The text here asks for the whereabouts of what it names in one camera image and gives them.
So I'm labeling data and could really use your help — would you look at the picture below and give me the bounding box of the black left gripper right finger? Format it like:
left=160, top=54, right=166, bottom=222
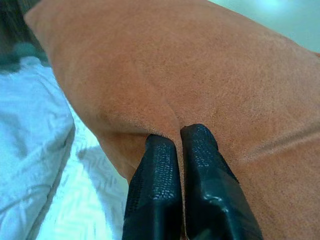
left=180, top=123, right=264, bottom=240

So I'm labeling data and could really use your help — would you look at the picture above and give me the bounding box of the white duvet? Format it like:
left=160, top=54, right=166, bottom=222
left=0, top=56, right=76, bottom=240

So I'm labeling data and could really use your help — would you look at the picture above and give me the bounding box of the orange suede pillow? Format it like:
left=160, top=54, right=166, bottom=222
left=23, top=0, right=320, bottom=240

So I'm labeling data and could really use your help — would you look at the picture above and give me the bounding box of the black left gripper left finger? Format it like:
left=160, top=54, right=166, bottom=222
left=122, top=134, right=184, bottom=240

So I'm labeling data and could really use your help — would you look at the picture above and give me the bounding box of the white patterned bed sheet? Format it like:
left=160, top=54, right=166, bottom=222
left=29, top=107, right=131, bottom=240

